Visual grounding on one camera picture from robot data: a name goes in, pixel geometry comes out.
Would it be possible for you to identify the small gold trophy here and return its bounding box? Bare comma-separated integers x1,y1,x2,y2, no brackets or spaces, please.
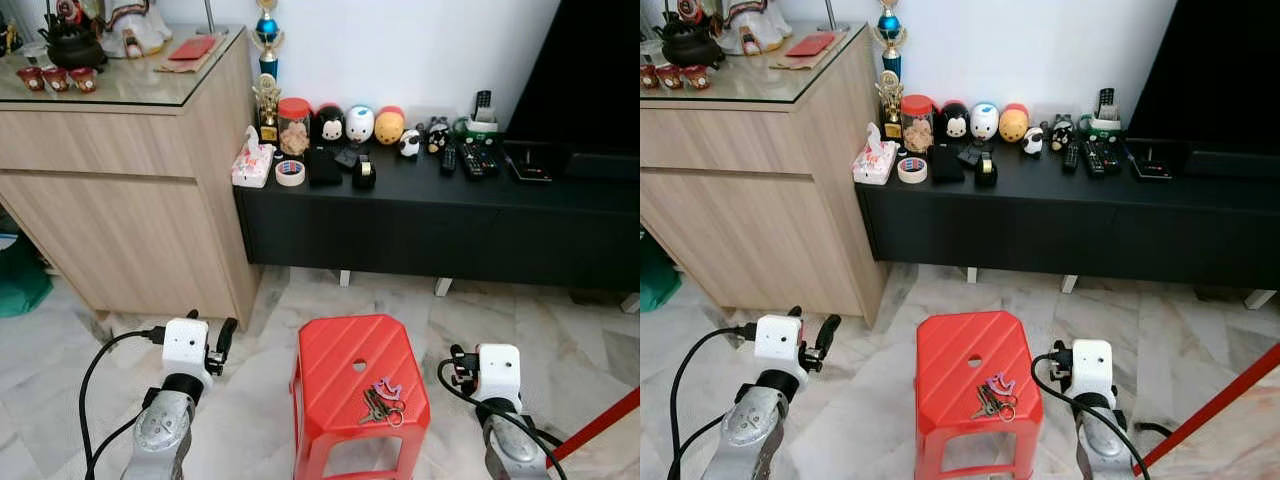
875,70,906,141
252,73,283,144

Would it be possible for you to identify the flat black tray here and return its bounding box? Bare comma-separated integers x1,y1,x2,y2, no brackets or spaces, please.
505,140,553,184
1128,140,1176,182

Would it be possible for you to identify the tall blue gold trophy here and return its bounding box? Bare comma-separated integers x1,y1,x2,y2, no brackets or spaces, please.
252,0,285,81
872,0,907,79

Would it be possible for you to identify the tan flat board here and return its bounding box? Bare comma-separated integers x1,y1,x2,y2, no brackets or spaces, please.
152,35,226,74
770,32,846,71

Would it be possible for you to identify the pink tissue pack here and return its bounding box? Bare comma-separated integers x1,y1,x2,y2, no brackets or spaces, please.
852,137,899,186
231,140,276,189

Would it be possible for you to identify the red plastic stool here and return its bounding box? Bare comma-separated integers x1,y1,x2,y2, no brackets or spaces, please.
290,314,431,480
913,310,1046,480

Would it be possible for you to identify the black incense urn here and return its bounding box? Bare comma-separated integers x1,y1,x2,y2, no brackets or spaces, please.
38,15,109,71
660,12,729,69

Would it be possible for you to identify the red envelope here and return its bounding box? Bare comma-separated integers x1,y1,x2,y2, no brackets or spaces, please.
165,35,219,61
785,32,839,58

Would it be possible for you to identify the yellow round bear figure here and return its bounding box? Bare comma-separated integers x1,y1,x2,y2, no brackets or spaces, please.
374,106,407,146
998,103,1031,143

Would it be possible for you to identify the green bag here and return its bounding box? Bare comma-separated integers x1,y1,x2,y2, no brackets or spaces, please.
640,232,681,314
0,235,53,318

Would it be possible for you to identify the white robed figurine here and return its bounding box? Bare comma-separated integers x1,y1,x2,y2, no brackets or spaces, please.
720,0,793,56
100,0,173,58

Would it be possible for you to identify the black low tv console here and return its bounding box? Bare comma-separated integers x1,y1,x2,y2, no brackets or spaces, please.
855,138,1280,309
233,140,641,313

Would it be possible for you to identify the black television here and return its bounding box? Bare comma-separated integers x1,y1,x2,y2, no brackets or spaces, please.
505,0,641,159
1127,0,1280,156

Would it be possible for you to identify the black soundbar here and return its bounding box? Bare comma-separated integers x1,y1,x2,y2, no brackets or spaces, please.
1185,150,1280,181
565,150,641,181

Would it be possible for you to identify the key bunch with pink tag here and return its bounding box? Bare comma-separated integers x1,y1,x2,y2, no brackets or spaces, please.
972,372,1019,423
358,377,407,428

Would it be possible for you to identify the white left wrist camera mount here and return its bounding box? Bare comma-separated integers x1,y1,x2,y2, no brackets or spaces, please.
755,315,809,373
162,318,212,376

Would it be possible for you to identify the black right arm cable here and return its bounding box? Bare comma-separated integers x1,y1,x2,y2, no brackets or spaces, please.
437,358,569,480
1030,350,1176,480

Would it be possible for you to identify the light wooden cabinet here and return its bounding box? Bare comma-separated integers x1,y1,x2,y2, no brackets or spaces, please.
640,25,891,326
0,25,263,326

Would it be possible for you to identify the black wallet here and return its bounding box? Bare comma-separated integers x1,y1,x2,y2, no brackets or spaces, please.
927,145,966,185
305,147,344,188

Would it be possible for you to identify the wide black remote control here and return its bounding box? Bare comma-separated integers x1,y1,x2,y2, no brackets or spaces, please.
458,142,499,181
1082,140,1123,179

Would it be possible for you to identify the black round mouse figure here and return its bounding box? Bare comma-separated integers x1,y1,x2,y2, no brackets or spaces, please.
315,103,347,146
938,100,971,143

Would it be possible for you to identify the clear jar with red lid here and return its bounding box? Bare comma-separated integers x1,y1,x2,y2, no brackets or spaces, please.
277,97,313,158
900,94,936,156

